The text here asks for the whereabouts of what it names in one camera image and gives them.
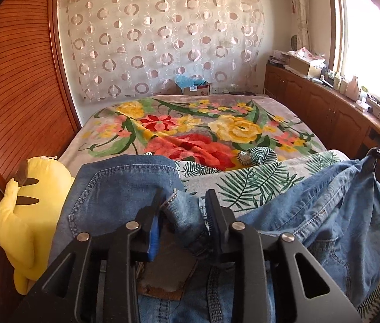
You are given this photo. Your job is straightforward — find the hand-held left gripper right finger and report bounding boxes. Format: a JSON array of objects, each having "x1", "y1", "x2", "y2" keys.
[{"x1": 204, "y1": 189, "x2": 364, "y2": 323}]

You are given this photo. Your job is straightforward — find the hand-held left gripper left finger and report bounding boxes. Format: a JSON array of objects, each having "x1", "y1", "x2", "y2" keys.
[{"x1": 10, "y1": 188, "x2": 164, "y2": 323}]

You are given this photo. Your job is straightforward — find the light blue denim pants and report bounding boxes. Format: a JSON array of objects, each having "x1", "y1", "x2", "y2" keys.
[{"x1": 47, "y1": 155, "x2": 380, "y2": 323}]

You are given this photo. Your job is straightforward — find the palm leaf printed blanket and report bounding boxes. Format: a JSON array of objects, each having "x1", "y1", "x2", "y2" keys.
[{"x1": 176, "y1": 150, "x2": 380, "y2": 320}]

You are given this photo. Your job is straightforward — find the row of small bottles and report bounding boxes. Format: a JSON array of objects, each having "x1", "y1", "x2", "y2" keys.
[{"x1": 323, "y1": 69, "x2": 380, "y2": 125}]

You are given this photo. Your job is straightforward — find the floral printed blanket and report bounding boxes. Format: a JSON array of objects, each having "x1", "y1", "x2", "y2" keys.
[{"x1": 57, "y1": 94, "x2": 328, "y2": 172}]

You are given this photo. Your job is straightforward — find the wooden window cabinet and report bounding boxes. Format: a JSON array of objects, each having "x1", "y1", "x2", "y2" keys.
[{"x1": 264, "y1": 64, "x2": 380, "y2": 189}]

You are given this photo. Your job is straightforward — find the wooden framed window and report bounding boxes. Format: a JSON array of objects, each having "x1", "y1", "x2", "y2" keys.
[{"x1": 325, "y1": 0, "x2": 380, "y2": 122}]

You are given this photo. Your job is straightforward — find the open cardboard box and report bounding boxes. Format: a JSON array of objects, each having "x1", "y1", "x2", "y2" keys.
[{"x1": 289, "y1": 55, "x2": 323, "y2": 78}]

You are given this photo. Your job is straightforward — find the yellow plush toy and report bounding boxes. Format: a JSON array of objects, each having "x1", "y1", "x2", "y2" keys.
[{"x1": 0, "y1": 156, "x2": 76, "y2": 295}]

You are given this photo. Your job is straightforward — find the white pink plastic bag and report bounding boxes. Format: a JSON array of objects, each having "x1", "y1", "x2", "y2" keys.
[{"x1": 294, "y1": 48, "x2": 325, "y2": 62}]

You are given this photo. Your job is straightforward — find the sheer curtain with circles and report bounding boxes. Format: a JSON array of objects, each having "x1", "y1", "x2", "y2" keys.
[{"x1": 58, "y1": 0, "x2": 266, "y2": 101}]

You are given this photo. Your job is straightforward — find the wooden slatted wardrobe door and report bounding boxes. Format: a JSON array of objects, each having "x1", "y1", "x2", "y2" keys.
[{"x1": 0, "y1": 0, "x2": 83, "y2": 310}]

